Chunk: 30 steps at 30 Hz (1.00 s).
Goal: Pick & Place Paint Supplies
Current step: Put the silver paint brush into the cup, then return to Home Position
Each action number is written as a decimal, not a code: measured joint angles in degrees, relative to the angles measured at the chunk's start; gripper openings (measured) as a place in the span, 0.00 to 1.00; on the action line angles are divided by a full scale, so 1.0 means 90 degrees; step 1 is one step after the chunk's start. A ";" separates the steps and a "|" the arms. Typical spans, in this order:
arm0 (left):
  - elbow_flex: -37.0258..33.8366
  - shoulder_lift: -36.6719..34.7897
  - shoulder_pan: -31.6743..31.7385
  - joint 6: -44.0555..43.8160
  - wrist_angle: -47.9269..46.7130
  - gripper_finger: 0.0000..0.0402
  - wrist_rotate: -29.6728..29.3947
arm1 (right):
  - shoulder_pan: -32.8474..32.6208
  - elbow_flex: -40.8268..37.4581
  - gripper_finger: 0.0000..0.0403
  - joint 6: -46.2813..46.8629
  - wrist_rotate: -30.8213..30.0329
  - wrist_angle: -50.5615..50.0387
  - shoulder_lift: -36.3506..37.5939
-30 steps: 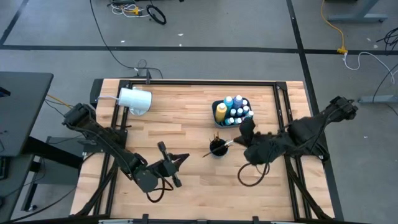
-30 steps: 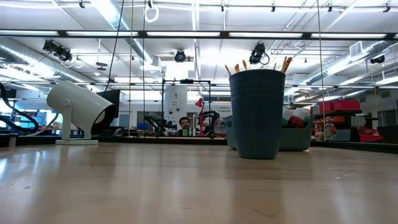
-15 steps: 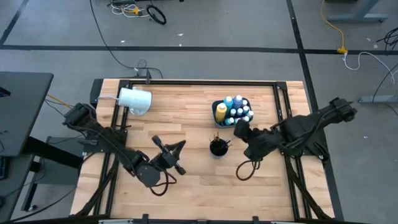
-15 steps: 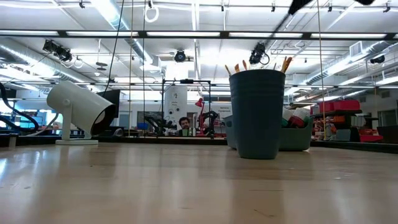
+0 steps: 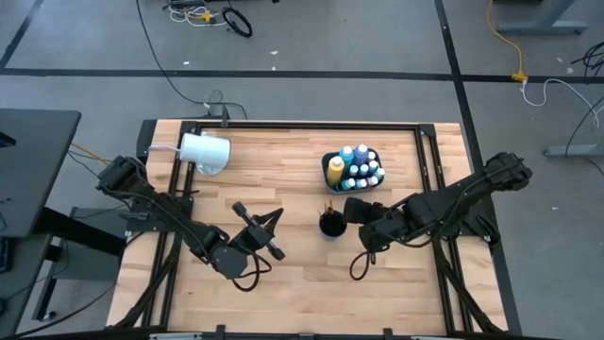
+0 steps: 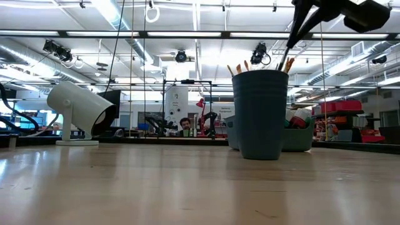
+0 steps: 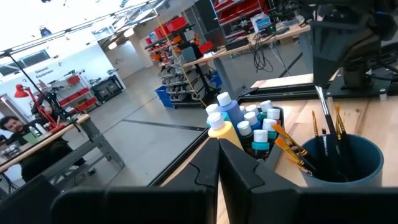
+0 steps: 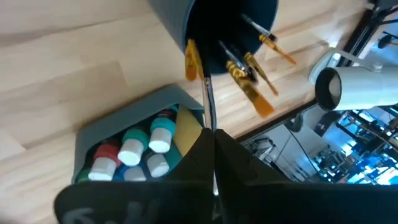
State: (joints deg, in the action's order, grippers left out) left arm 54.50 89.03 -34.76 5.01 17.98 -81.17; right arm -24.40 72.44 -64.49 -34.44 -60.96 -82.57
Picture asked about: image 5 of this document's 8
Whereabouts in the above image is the large yellow paint bottle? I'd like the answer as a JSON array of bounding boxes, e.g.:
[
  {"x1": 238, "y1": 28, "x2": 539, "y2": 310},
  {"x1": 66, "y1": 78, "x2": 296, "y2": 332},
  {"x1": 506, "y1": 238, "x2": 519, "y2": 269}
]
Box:
[{"x1": 326, "y1": 155, "x2": 346, "y2": 187}]

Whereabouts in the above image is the white spot lamp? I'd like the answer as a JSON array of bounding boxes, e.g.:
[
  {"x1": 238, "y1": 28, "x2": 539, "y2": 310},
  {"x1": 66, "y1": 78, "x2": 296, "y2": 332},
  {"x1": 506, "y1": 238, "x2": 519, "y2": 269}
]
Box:
[{"x1": 178, "y1": 132, "x2": 232, "y2": 177}]

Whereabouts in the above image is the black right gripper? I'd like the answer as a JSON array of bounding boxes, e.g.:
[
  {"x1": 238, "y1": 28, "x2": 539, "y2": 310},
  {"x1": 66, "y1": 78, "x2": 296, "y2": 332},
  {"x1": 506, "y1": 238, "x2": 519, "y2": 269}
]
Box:
[{"x1": 343, "y1": 196, "x2": 412, "y2": 254}]

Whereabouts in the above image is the black coiled floor cable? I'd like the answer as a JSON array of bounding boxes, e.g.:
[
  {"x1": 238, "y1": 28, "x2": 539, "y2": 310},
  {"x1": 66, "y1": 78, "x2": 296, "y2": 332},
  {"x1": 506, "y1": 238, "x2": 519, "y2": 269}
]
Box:
[{"x1": 221, "y1": 7, "x2": 254, "y2": 39}]

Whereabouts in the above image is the yellow and white cable bundle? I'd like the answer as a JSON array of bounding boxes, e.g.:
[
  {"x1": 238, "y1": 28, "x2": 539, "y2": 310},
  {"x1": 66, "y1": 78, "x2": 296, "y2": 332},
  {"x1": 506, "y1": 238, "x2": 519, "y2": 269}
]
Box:
[{"x1": 162, "y1": 0, "x2": 230, "y2": 28}]

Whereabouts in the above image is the white floor cable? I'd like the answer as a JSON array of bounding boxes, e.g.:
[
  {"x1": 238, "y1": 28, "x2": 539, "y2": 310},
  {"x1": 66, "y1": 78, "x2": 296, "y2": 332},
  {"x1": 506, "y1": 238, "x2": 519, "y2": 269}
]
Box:
[{"x1": 520, "y1": 77, "x2": 604, "y2": 129}]

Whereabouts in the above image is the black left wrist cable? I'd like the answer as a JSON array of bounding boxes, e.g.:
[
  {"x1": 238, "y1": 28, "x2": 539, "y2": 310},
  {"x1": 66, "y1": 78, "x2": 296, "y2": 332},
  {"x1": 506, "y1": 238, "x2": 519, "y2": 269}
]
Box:
[{"x1": 229, "y1": 252, "x2": 274, "y2": 293}]

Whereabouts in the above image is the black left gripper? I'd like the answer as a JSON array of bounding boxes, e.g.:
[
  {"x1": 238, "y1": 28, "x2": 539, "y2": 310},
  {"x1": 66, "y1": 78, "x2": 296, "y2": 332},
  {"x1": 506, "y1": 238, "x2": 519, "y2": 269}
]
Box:
[{"x1": 230, "y1": 201, "x2": 287, "y2": 262}]

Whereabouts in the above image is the black floor cable tangle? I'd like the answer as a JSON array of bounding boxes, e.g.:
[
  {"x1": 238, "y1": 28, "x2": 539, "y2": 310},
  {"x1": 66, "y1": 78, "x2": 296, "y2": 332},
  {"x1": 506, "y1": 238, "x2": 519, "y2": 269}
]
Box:
[{"x1": 569, "y1": 41, "x2": 604, "y2": 89}]

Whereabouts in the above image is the black side table leg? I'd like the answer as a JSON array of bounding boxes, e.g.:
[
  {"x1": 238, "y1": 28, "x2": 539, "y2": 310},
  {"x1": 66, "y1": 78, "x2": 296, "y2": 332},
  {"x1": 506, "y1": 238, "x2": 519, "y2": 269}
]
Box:
[{"x1": 27, "y1": 207, "x2": 128, "y2": 322}]

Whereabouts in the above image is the dark grey side table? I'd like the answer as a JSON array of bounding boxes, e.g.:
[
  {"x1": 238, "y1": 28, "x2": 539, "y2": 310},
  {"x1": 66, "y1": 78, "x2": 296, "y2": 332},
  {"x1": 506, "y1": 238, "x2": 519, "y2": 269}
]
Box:
[{"x1": 0, "y1": 108, "x2": 82, "y2": 240}]

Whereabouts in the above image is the grey desk leg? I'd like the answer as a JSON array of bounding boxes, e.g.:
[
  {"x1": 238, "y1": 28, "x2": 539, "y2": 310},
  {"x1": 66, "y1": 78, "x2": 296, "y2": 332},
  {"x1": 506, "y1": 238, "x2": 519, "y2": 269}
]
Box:
[{"x1": 495, "y1": 0, "x2": 590, "y2": 37}]

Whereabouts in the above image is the yellow extension cord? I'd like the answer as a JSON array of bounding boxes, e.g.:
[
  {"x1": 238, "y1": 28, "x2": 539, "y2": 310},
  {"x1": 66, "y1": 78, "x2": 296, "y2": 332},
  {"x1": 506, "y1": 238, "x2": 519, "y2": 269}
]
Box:
[{"x1": 485, "y1": 0, "x2": 529, "y2": 82}]

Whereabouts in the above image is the black aluminium table frame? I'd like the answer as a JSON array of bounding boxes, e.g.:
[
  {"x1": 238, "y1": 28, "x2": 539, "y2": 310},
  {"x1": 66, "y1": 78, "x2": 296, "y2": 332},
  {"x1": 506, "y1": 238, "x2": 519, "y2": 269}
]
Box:
[{"x1": 110, "y1": 118, "x2": 511, "y2": 339}]

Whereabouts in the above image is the long black floor cable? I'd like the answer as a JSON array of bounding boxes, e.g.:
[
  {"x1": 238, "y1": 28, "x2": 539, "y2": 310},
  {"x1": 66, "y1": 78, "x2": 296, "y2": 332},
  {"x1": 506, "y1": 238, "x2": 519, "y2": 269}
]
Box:
[{"x1": 135, "y1": 0, "x2": 249, "y2": 122}]

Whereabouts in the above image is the teal plastic caddy bin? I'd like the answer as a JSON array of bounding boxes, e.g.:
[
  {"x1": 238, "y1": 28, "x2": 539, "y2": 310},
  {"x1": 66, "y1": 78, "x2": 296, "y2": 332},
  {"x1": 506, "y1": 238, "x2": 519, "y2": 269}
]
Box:
[{"x1": 321, "y1": 149, "x2": 386, "y2": 195}]

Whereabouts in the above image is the grey desk foot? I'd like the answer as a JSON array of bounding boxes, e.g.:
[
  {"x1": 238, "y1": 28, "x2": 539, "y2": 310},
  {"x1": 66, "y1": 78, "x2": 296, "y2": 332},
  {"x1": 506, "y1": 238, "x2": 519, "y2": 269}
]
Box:
[{"x1": 543, "y1": 144, "x2": 604, "y2": 158}]

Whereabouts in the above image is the large teal paint bottle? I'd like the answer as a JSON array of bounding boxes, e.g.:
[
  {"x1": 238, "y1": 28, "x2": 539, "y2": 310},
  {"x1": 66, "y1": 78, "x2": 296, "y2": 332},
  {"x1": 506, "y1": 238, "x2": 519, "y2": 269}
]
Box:
[{"x1": 338, "y1": 145, "x2": 356, "y2": 169}]

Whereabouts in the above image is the blue plastic cup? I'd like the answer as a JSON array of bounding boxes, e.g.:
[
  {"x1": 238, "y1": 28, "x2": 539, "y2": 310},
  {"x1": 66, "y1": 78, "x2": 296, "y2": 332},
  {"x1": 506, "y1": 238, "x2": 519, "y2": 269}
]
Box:
[{"x1": 318, "y1": 210, "x2": 348, "y2": 239}]

